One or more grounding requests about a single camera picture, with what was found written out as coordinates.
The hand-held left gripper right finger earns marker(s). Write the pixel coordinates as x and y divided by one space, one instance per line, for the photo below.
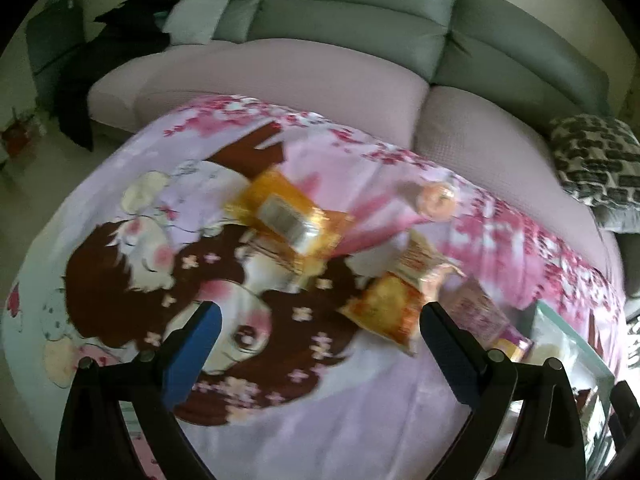
452 350

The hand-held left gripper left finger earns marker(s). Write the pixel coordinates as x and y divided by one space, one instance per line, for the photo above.
192 355

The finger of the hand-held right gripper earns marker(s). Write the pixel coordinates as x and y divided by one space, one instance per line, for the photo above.
622 410

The clear storage box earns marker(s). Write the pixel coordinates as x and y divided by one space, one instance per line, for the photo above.
585 360

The orange snack packet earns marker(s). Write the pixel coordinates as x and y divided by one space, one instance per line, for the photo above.
387 310

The white round snack packet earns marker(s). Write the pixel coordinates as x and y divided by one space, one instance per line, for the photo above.
550 352

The pink purple snack packet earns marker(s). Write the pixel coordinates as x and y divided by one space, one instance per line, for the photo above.
477 315

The printed cartoon blanket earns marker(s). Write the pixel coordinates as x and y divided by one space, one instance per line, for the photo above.
350 410

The round orange snack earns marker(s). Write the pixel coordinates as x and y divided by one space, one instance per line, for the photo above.
437 200

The yellow snack packet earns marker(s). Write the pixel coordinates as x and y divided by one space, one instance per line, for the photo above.
290 220

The grey cushion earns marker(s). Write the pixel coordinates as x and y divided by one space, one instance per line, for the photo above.
620 217

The black white checkered pillow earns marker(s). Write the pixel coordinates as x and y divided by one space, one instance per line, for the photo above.
595 160

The red potted plant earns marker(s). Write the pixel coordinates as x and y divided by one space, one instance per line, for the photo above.
17 135

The grey sofa with pink seat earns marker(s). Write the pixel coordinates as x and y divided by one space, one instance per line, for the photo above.
350 60

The black jacket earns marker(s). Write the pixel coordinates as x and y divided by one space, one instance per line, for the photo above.
120 35

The grey-blue folding chair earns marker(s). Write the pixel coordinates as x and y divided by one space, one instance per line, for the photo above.
55 30

